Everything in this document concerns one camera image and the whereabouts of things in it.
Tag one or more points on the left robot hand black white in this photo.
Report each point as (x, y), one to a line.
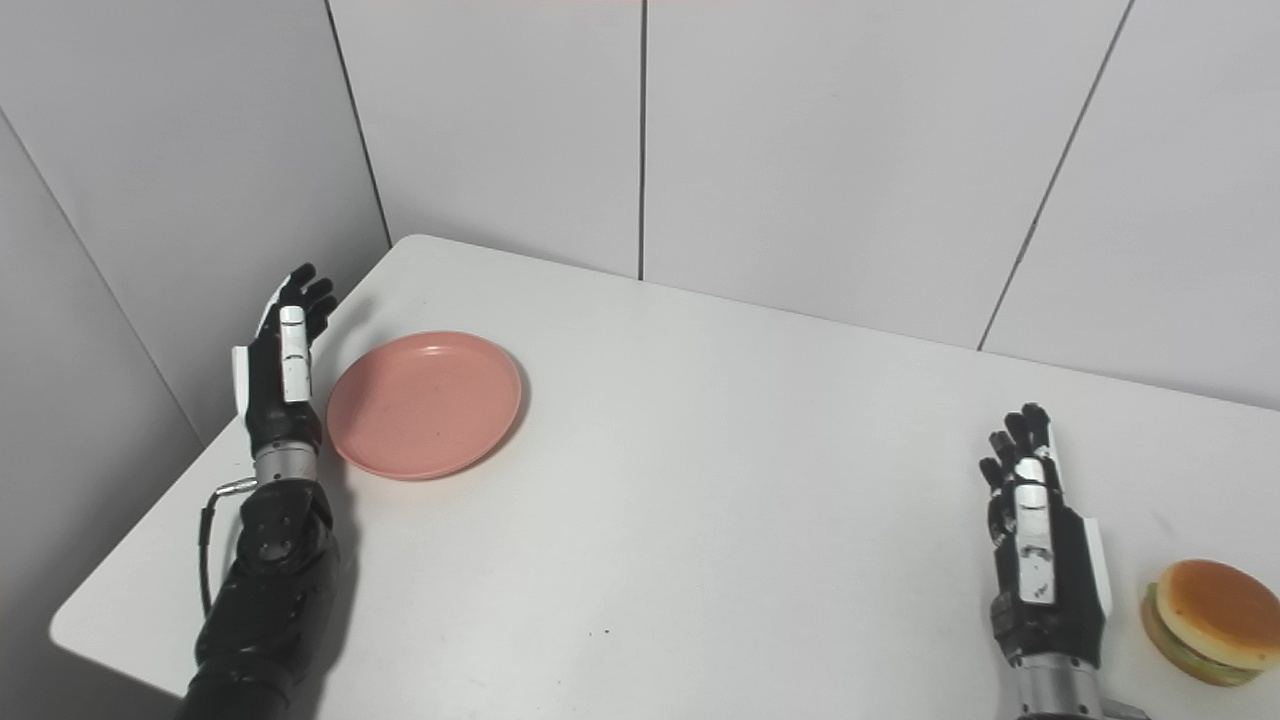
(280, 380)

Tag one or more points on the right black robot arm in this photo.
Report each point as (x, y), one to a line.
(1060, 692)

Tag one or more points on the pink round plate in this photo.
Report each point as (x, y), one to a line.
(425, 405)

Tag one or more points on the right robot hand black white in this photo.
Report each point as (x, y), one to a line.
(1045, 560)

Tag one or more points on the toy hamburger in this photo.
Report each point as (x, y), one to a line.
(1215, 620)

